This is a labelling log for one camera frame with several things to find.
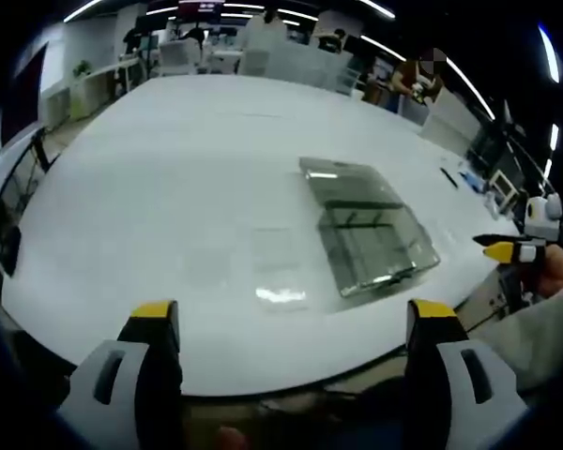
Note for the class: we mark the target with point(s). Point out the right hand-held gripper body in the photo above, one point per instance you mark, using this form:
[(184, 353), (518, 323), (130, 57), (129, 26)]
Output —
[(542, 218)]

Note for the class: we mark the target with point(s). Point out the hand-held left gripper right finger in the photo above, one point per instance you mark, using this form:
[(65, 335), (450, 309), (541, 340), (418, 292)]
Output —
[(464, 398)]

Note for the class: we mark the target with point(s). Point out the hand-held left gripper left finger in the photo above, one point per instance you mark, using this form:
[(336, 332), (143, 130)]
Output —
[(122, 398)]

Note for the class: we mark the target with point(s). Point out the clear acrylic dual guide fixture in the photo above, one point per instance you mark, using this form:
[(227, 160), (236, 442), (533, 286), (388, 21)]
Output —
[(370, 225)]

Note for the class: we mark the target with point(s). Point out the person's right hand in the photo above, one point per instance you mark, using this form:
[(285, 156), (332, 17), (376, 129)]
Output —
[(560, 274)]

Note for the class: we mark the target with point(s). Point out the person's left hand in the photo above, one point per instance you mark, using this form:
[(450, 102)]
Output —
[(230, 439)]

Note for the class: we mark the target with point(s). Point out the white framed box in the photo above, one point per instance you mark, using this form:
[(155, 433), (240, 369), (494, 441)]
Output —
[(503, 188)]

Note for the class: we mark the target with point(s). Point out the blue object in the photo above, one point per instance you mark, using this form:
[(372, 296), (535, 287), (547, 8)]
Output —
[(471, 180)]

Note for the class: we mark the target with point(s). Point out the black pen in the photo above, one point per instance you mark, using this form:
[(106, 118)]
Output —
[(449, 178)]

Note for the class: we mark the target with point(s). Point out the green potted plant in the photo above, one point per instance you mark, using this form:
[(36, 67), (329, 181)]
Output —
[(81, 69)]

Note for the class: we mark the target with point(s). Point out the black metal frame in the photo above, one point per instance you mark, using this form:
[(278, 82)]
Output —
[(28, 173)]

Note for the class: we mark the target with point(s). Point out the dark wall screen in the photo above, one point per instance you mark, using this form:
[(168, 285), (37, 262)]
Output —
[(24, 94)]

